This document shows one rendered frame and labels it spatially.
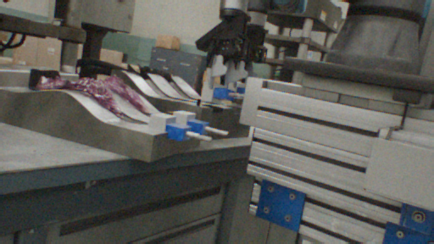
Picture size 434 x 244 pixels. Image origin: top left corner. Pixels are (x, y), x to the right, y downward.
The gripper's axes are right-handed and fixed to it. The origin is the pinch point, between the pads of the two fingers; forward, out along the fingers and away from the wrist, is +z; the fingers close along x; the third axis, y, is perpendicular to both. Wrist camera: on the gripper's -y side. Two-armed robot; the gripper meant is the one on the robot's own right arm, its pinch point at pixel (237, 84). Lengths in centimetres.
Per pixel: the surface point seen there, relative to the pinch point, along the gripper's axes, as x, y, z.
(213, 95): -31.3, 13.4, 2.7
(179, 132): -57, 26, 9
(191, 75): 503, -444, 25
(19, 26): -42, -67, -6
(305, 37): 333, -137, -54
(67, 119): -70, 7, 11
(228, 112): -23.9, 14.3, 7.1
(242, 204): -7.0, 14.9, 37.7
